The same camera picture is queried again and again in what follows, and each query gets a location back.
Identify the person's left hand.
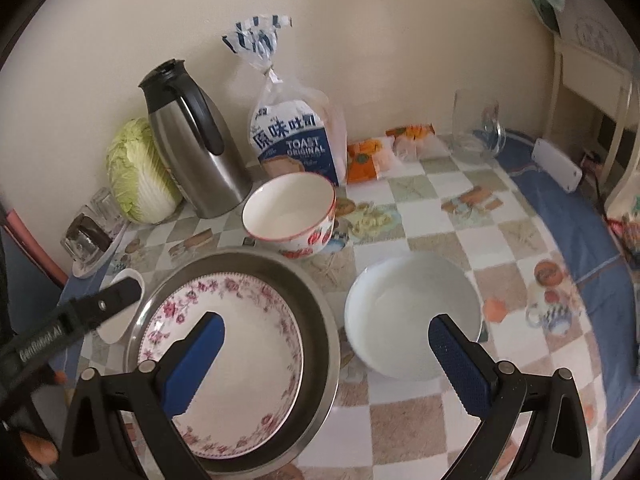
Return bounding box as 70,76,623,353
22,431,61,467

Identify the small floral print bowl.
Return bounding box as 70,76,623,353
344,251,485,381

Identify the stainless steel thermos jug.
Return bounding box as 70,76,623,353
138,58,253,219

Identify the teal cloth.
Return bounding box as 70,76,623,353
527,0,568,33

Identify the white oval tray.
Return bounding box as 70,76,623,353
71,220,130,279

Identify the napa cabbage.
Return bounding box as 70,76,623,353
105,117,183,224

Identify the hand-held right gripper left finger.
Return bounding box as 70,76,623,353
60,311,226,480

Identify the clear glass cup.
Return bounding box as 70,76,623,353
87,187,123,226

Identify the black power cable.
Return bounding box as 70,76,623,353
580,152,618,226

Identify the white power strip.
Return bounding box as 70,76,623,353
531,138,583,193

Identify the large stainless steel basin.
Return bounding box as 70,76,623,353
129,248,342,478

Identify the strawberry print bowl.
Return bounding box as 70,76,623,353
242,172,337,259

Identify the clear glass mug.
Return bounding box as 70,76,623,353
452,89,507,163

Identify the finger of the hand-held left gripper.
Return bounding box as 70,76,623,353
57,277,142,333

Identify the dark blue furniture panel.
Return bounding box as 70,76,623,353
0,200,71,306

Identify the round floral rim plate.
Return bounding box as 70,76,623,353
137,272,305,461

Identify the toast bread bag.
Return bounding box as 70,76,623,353
221,14,348,186

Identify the orange snack packet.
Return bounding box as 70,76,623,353
385,124,451,162
346,139,396,184

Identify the cream wooden chair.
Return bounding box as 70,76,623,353
542,35,640,196

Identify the white square bowl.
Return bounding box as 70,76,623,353
96,268,146,345

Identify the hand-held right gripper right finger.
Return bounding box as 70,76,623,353
428,314,593,480

